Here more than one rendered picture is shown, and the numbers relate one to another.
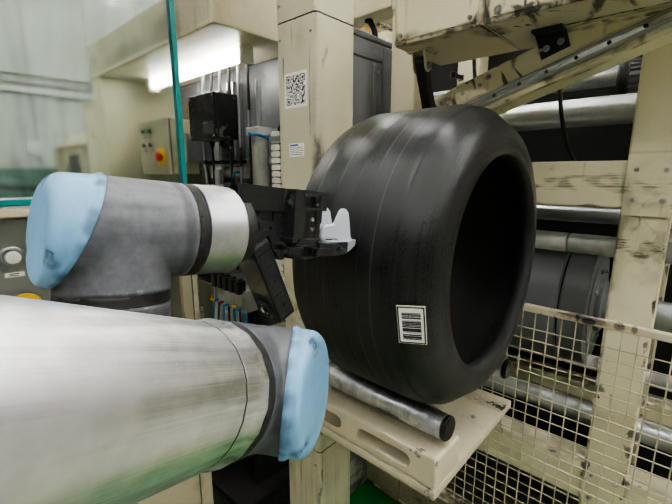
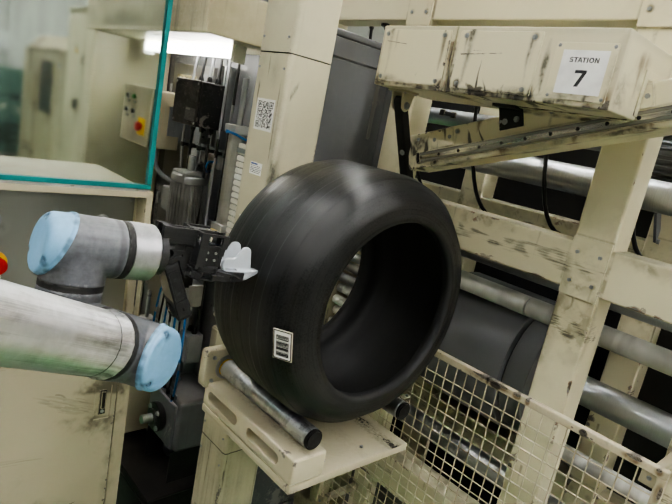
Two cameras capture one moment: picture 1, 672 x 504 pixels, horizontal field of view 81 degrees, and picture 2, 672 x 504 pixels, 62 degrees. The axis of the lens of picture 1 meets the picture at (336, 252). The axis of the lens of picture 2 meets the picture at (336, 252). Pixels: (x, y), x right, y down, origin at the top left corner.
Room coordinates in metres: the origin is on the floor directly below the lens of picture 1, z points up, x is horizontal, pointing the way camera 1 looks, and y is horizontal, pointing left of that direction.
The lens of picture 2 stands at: (-0.42, -0.22, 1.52)
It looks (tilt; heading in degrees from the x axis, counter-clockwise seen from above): 13 degrees down; 3
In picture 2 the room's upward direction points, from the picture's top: 11 degrees clockwise
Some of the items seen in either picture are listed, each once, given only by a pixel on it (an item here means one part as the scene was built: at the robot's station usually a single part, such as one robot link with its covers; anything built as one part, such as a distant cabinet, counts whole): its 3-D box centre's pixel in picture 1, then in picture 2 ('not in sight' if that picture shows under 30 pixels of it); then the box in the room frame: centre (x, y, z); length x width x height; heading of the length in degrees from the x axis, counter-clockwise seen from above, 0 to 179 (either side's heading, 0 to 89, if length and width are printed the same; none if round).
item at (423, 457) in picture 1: (366, 419); (260, 424); (0.72, -0.06, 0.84); 0.36 x 0.09 x 0.06; 48
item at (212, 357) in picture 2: not in sight; (270, 356); (0.94, -0.03, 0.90); 0.40 x 0.03 x 0.10; 138
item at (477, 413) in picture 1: (403, 406); (304, 425); (0.82, -0.16, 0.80); 0.37 x 0.36 x 0.02; 138
